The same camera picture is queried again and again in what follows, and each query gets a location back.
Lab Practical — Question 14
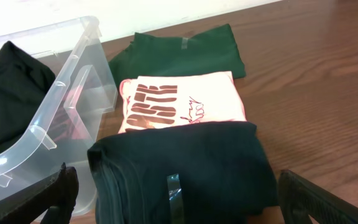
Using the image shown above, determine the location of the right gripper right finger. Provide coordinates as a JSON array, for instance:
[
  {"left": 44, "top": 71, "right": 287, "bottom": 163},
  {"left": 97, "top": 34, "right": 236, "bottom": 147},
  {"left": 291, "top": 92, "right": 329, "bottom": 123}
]
[{"left": 277, "top": 170, "right": 358, "bottom": 224}]

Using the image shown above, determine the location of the clear plastic storage bin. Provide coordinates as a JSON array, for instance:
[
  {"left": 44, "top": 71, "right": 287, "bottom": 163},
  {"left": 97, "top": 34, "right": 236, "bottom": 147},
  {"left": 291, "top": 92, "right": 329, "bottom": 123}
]
[{"left": 0, "top": 16, "right": 117, "bottom": 216}]

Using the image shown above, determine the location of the green t-shirt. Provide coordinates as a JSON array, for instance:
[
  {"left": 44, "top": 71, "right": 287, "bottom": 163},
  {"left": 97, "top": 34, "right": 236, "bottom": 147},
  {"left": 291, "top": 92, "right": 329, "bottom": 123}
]
[{"left": 109, "top": 24, "right": 246, "bottom": 86}]

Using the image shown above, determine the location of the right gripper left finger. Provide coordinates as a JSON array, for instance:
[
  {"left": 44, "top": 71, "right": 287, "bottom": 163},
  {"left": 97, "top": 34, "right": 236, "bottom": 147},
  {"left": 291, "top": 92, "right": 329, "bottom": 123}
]
[{"left": 0, "top": 164, "right": 79, "bottom": 224}]

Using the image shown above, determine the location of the dark teal folded garment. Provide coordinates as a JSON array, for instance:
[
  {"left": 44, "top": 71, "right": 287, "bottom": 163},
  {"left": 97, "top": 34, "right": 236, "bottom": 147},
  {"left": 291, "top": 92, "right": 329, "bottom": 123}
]
[{"left": 88, "top": 121, "right": 278, "bottom": 223}]

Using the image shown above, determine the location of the pink printed t-shirt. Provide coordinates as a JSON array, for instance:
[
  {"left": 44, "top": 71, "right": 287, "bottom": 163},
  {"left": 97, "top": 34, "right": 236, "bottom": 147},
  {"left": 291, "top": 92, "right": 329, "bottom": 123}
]
[{"left": 119, "top": 71, "right": 246, "bottom": 133}]

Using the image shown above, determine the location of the black garment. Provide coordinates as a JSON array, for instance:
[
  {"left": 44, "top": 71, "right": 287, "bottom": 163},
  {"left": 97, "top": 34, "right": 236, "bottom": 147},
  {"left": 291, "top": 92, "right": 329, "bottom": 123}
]
[{"left": 0, "top": 41, "right": 55, "bottom": 153}]

